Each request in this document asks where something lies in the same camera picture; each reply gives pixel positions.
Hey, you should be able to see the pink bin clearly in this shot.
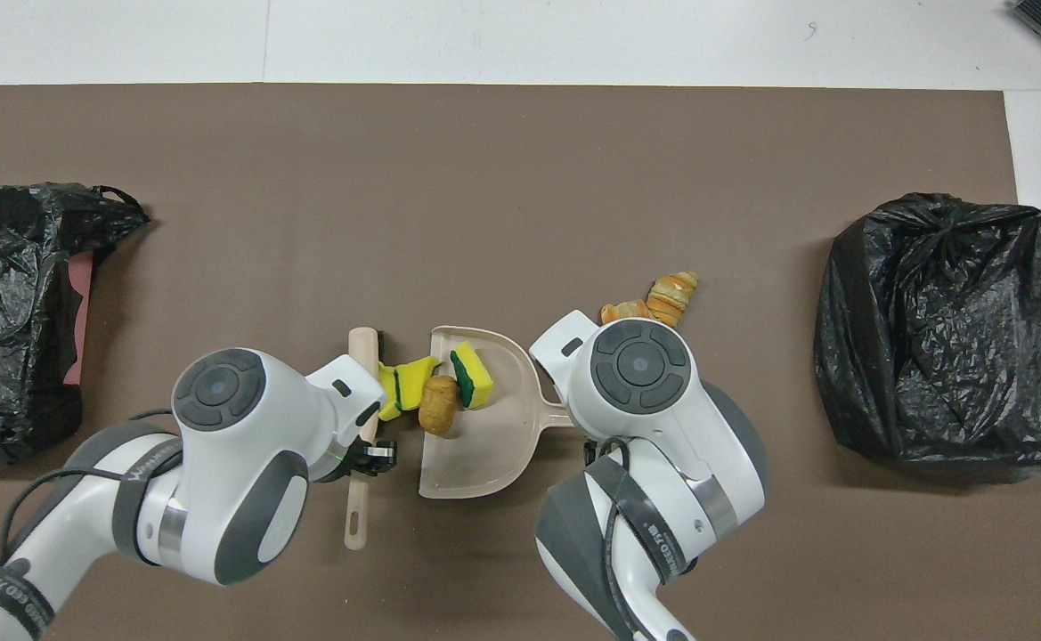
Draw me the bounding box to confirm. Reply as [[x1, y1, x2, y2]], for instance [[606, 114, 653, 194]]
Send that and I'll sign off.
[[61, 249, 98, 385]]

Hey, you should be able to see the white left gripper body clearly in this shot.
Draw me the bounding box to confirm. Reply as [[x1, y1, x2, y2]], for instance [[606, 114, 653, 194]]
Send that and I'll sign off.
[[309, 353, 388, 430]]

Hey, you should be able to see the beige plastic dustpan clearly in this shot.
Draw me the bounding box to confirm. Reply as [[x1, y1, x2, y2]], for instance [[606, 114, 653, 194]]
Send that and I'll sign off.
[[417, 324, 576, 500]]

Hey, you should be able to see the brown bread roll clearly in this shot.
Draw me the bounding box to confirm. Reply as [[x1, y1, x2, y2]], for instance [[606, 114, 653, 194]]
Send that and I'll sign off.
[[418, 375, 461, 437]]

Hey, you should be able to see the brown table mat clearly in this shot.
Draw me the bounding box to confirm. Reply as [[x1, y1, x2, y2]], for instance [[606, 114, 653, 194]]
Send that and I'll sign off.
[[0, 83, 1041, 641]]

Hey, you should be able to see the black bag over pink bin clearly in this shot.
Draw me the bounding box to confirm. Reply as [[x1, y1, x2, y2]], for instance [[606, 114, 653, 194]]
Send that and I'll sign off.
[[0, 183, 152, 466]]

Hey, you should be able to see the beige hand brush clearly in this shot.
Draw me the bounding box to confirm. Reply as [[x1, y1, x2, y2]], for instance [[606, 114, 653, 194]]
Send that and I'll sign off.
[[345, 327, 385, 551]]

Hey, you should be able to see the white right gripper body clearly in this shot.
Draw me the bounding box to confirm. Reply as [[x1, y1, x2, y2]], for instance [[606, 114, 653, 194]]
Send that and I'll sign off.
[[529, 309, 601, 397]]

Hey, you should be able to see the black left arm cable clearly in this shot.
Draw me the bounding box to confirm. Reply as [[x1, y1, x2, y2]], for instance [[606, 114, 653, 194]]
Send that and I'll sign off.
[[0, 408, 184, 580]]

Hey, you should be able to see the large bent croissant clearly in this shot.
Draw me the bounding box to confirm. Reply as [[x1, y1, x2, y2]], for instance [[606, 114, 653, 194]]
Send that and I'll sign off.
[[599, 271, 700, 327]]

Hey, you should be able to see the yellow sponge piece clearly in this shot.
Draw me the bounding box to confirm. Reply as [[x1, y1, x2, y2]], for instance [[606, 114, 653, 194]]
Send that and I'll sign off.
[[395, 355, 442, 413], [377, 361, 403, 422], [448, 342, 495, 411]]

